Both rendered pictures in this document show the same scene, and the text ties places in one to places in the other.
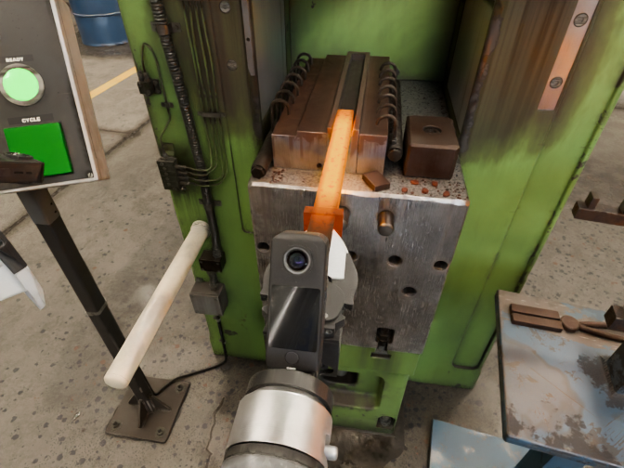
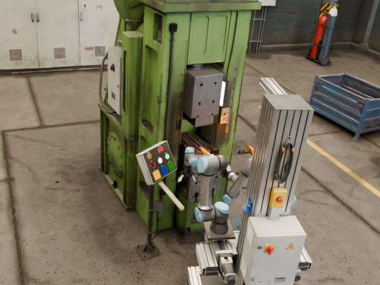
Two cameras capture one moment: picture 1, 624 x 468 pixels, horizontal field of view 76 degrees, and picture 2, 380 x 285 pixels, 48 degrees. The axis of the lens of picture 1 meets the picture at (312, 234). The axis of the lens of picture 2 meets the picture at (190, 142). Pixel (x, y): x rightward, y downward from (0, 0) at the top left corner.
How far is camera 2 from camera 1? 3.64 m
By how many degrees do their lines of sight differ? 36
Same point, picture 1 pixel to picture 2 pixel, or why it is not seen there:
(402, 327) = (215, 186)
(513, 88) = (220, 135)
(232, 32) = (177, 138)
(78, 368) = (114, 254)
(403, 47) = (189, 128)
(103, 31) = not seen: outside the picture
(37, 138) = (171, 164)
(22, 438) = (121, 272)
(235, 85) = (175, 147)
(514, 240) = not seen: hidden behind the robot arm
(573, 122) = (229, 138)
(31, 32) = (166, 148)
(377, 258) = not seen: hidden behind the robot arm
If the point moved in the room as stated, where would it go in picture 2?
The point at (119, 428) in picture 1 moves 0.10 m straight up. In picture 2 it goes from (146, 257) to (146, 249)
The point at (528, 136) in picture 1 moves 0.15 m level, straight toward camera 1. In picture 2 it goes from (224, 143) to (227, 150)
